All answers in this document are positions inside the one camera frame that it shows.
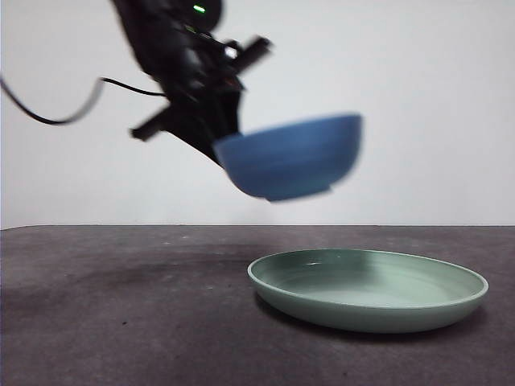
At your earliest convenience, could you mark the pale green round plate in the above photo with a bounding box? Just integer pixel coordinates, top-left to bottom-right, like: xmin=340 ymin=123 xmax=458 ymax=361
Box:
xmin=246 ymin=248 xmax=490 ymax=335

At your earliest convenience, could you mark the black cable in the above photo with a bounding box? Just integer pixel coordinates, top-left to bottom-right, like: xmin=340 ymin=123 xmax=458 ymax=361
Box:
xmin=0 ymin=76 xmax=167 ymax=126

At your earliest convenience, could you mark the blue ribbed bowl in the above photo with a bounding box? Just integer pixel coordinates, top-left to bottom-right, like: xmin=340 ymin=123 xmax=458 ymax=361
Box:
xmin=212 ymin=112 xmax=363 ymax=203

